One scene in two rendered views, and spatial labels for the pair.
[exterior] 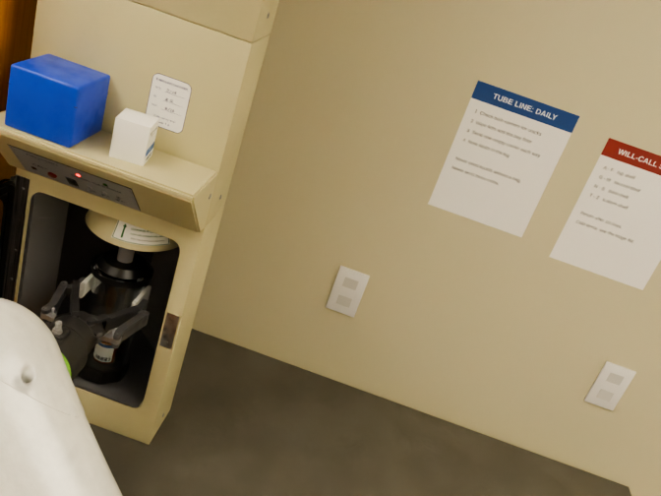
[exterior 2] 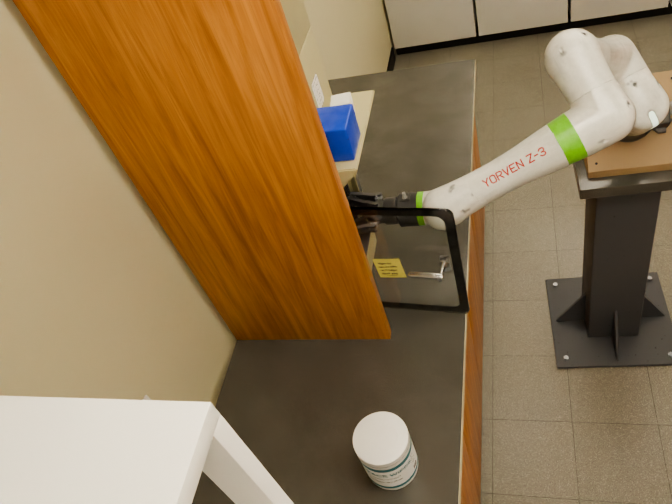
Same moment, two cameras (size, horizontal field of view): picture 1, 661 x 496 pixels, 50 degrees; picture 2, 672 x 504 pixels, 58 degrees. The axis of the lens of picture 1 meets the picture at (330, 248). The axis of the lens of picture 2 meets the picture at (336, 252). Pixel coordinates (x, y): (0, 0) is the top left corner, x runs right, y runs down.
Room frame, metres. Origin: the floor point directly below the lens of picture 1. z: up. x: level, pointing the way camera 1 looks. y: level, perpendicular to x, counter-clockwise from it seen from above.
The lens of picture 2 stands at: (0.55, 1.57, 2.36)
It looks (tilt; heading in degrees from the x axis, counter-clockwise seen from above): 44 degrees down; 294
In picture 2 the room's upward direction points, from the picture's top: 21 degrees counter-clockwise
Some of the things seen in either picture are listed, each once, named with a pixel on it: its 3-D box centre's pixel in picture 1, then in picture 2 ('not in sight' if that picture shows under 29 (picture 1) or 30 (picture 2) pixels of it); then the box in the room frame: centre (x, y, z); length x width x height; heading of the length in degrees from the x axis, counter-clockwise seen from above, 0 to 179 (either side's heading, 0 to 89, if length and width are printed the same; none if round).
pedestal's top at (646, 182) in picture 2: not in sight; (624, 157); (0.21, -0.12, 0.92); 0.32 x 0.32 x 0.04; 2
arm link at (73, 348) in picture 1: (52, 354); (408, 208); (0.85, 0.34, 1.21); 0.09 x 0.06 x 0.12; 89
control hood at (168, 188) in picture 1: (99, 177); (348, 144); (0.96, 0.36, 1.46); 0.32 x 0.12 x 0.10; 89
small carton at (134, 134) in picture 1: (134, 137); (343, 109); (0.96, 0.32, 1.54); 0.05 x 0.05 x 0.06; 7
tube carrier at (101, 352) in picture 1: (112, 316); not in sight; (1.08, 0.34, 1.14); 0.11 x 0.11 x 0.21
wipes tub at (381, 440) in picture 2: not in sight; (386, 451); (0.89, 0.97, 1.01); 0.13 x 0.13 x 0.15
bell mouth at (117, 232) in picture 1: (140, 213); not in sight; (1.11, 0.34, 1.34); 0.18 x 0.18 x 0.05
